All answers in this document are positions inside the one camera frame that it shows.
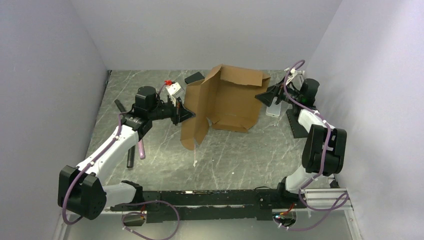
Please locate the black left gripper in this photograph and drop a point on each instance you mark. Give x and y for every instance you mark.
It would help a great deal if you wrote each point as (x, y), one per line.
(180, 114)

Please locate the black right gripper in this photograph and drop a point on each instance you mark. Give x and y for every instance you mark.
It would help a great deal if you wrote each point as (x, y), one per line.
(266, 98)

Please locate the brown cardboard box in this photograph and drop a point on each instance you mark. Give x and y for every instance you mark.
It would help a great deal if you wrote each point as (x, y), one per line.
(223, 100)

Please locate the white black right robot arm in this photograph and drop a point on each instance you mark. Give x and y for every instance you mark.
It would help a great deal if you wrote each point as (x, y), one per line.
(325, 146)

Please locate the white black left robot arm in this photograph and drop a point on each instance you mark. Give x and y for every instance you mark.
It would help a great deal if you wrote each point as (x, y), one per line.
(133, 125)

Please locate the small black box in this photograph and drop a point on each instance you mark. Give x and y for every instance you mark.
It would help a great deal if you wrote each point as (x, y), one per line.
(197, 76)

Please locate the white translucent plastic case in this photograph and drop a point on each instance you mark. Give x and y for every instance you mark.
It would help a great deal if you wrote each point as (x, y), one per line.
(274, 110)

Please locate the black rectangular block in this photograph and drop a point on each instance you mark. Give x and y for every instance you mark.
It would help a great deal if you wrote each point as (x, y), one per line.
(297, 130)

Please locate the pink pen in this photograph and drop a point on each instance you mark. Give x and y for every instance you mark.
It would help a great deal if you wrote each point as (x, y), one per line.
(141, 150)

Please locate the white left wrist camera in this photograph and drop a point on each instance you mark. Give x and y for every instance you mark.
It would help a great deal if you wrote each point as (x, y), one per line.
(174, 89)

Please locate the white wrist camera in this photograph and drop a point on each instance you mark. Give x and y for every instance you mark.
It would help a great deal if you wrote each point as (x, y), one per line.
(294, 74)
(174, 89)

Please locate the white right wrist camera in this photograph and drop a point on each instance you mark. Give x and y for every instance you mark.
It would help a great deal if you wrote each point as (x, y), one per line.
(294, 74)

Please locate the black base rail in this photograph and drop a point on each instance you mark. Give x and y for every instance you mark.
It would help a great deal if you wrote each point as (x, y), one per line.
(159, 211)

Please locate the aluminium frame rail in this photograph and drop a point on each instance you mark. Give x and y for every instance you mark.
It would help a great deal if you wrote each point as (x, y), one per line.
(89, 202)

